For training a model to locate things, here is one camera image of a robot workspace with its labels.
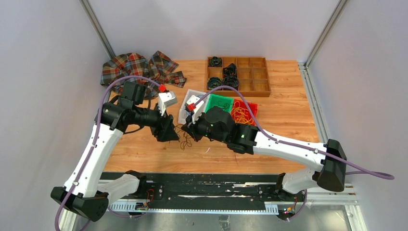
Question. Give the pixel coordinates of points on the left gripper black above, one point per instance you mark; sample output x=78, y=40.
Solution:
x=165, y=131

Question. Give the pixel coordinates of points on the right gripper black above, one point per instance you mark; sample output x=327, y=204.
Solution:
x=190, y=128

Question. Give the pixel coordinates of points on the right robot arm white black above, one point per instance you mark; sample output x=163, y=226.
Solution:
x=325, y=162

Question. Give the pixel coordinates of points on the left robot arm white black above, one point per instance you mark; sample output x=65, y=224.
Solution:
x=81, y=193

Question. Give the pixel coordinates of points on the white plastic bin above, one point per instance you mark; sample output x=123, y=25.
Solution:
x=183, y=113

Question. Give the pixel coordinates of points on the green plastic bin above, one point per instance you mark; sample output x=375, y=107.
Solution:
x=225, y=103

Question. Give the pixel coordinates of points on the red plastic bin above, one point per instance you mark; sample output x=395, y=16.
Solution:
x=241, y=114

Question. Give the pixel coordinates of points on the rolled belt bottom left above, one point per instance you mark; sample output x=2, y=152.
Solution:
x=213, y=82

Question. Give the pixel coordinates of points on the rolled belt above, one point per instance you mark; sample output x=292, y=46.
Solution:
x=230, y=70
x=215, y=61
x=213, y=82
x=231, y=81

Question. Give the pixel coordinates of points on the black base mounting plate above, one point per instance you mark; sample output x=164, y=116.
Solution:
x=209, y=193

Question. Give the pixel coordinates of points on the rolled belt bottom right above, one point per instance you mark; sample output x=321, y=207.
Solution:
x=231, y=81

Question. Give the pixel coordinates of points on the plaid cloth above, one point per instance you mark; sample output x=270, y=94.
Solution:
x=159, y=68

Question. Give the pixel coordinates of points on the rolled belt middle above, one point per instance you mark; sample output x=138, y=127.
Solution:
x=230, y=70

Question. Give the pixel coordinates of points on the rolled belt top left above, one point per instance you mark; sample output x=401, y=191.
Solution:
x=215, y=61

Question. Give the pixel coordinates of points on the wooden compartment tray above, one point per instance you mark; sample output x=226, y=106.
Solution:
x=252, y=74

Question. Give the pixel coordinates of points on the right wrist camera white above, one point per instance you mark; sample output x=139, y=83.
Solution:
x=195, y=106

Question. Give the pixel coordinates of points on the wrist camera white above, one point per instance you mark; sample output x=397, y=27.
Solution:
x=165, y=100
x=195, y=106

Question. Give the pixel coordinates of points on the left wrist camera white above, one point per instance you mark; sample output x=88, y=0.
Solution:
x=165, y=100

